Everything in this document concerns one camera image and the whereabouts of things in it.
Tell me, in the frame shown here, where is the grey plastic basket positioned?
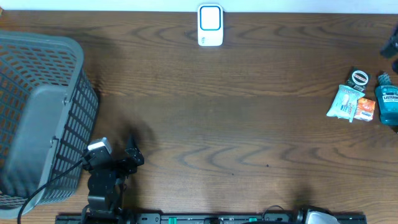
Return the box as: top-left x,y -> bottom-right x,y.
1,30 -> 98,219

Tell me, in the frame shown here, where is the white barcode scanner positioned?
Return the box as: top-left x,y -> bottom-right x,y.
197,4 -> 224,47

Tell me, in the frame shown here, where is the orange tissue packet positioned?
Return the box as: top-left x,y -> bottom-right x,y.
354,98 -> 376,121

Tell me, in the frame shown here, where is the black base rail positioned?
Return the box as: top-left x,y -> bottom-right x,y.
55,213 -> 368,224

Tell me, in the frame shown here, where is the green square box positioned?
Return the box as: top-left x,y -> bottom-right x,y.
345,67 -> 371,93

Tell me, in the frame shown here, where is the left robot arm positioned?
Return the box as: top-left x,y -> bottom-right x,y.
80,136 -> 144,224

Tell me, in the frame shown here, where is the light blue wipes packet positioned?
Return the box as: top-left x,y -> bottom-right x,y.
326,85 -> 365,123

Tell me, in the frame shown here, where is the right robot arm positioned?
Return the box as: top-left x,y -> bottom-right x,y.
296,30 -> 397,224

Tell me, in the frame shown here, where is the teal mouthwash bottle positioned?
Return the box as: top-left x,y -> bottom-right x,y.
375,72 -> 397,126

